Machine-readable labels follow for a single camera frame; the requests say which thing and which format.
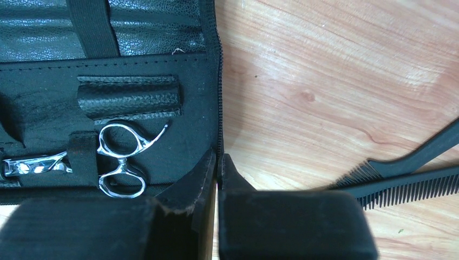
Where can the black straight comb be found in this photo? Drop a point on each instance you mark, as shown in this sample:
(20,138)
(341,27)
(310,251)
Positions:
(406,189)

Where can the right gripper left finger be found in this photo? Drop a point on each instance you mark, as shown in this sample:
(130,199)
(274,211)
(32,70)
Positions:
(175,224)

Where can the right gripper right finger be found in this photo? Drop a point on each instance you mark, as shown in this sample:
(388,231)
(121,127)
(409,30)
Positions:
(288,224)

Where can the black zippered tool case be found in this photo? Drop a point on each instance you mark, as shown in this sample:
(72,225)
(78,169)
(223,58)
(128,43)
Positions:
(68,68)

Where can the black handled comb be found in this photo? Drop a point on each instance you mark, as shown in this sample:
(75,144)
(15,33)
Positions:
(375,170)

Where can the silver scissors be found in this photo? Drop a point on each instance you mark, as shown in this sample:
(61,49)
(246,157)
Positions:
(15,167)

